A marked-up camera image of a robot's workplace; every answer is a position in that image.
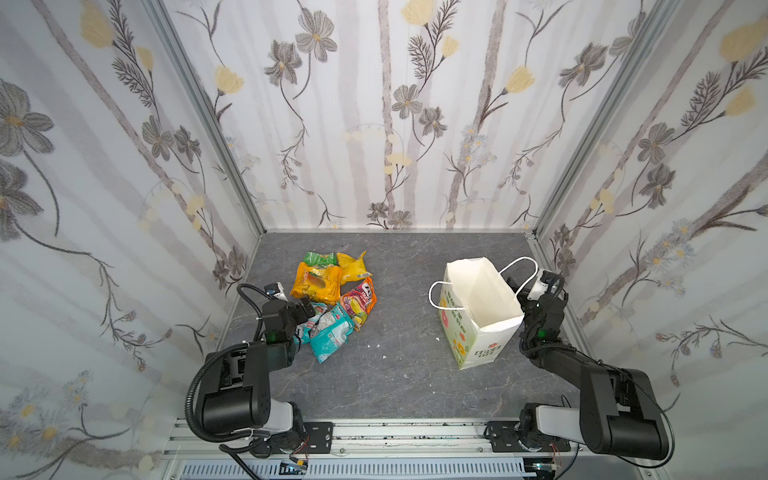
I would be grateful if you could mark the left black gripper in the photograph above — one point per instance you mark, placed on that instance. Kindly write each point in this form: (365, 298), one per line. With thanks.
(303, 311)

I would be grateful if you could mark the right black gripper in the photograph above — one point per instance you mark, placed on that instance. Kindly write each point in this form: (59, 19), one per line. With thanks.
(522, 291)

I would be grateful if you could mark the yellow snack packet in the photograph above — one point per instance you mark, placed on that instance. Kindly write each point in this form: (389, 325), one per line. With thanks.
(318, 283)
(353, 269)

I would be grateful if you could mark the white floral paper bag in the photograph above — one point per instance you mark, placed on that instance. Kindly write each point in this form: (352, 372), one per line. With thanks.
(478, 310)

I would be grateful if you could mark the green snack packet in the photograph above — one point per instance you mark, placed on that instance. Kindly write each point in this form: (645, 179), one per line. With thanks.
(314, 259)

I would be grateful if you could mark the orange snack packet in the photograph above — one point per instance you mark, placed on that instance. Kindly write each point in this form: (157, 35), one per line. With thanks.
(359, 302)

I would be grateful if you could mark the teal mint candy packet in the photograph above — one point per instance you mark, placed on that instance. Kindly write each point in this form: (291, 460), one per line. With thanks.
(303, 330)

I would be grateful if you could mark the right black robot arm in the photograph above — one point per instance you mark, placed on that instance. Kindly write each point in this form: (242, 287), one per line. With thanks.
(618, 414)

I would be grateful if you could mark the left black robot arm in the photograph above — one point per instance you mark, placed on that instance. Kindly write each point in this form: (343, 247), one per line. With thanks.
(229, 401)

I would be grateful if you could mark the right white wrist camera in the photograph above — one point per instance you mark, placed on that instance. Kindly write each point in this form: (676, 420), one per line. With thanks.
(541, 284)

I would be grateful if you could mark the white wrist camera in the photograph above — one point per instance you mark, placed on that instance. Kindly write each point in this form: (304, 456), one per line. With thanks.
(275, 290)
(541, 284)

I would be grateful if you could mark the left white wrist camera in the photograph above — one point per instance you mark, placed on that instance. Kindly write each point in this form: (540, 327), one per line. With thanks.
(275, 290)

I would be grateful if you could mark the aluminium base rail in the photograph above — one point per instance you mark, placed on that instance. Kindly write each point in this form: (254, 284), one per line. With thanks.
(419, 437)

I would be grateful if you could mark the white vented cable duct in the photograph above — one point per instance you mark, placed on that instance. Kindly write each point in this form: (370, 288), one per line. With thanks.
(405, 468)

